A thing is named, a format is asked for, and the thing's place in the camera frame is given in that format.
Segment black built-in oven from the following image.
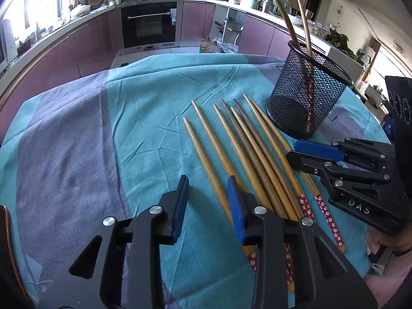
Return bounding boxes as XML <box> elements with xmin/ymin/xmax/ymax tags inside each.
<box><xmin>121</xmin><ymin>2</ymin><xmax>179</xmax><ymax>50</ymax></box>

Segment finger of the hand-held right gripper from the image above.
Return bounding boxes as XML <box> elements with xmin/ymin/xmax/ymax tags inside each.
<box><xmin>286</xmin><ymin>150</ymin><xmax>392</xmax><ymax>186</ymax></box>
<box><xmin>294</xmin><ymin>138</ymin><xmax>395</xmax><ymax>173</ymax></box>

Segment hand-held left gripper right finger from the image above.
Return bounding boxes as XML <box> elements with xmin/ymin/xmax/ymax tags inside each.
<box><xmin>226</xmin><ymin>175</ymin><xmax>379</xmax><ymax>309</ymax></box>

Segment white microwave oven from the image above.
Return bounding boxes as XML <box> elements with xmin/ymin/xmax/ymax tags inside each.
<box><xmin>0</xmin><ymin>19</ymin><xmax>18</xmax><ymax>73</ymax></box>

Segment dark wooden chair back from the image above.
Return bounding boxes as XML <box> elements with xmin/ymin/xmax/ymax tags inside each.
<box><xmin>0</xmin><ymin>205</ymin><xmax>24</xmax><ymax>309</ymax></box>

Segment purple kitchen cabinets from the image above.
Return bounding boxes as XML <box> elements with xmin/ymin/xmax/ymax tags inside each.
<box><xmin>0</xmin><ymin>0</ymin><xmax>364</xmax><ymax>142</ymax></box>

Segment teal covered appliance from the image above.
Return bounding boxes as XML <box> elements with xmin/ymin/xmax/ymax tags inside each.
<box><xmin>262</xmin><ymin>0</ymin><xmax>292</xmax><ymax>15</ymax></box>

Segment bunch of wooden chopsticks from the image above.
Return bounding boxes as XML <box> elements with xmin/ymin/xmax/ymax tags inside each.
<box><xmin>183</xmin><ymin>94</ymin><xmax>346</xmax><ymax>293</ymax></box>

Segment green potted plant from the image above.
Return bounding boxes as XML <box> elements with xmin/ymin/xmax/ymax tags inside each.
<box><xmin>327</xmin><ymin>24</ymin><xmax>358</xmax><ymax>60</ymax></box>

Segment curved wooden chopstick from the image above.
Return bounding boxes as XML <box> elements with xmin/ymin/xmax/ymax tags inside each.
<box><xmin>293</xmin><ymin>0</ymin><xmax>317</xmax><ymax>129</ymax></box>
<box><xmin>261</xmin><ymin>0</ymin><xmax>301</xmax><ymax>52</ymax></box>

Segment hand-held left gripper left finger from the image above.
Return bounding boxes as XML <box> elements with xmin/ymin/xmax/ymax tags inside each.
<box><xmin>35</xmin><ymin>174</ymin><xmax>190</xmax><ymax>309</ymax></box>

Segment teal and purple tablecloth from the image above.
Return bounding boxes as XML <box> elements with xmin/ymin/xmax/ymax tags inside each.
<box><xmin>0</xmin><ymin>53</ymin><xmax>391</xmax><ymax>309</ymax></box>

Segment black mesh utensil holder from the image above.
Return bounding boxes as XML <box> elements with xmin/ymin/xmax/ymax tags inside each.
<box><xmin>267</xmin><ymin>40</ymin><xmax>354</xmax><ymax>140</ymax></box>

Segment white bowl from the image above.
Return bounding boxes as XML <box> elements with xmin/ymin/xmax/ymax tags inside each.
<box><xmin>71</xmin><ymin>5</ymin><xmax>91</xmax><ymax>18</ymax></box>

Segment person's right hand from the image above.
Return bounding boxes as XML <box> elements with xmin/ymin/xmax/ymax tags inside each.
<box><xmin>365</xmin><ymin>225</ymin><xmax>412</xmax><ymax>256</ymax></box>

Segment person's right forearm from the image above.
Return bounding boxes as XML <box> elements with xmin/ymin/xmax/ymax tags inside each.
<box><xmin>364</xmin><ymin>249</ymin><xmax>412</xmax><ymax>309</ymax></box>

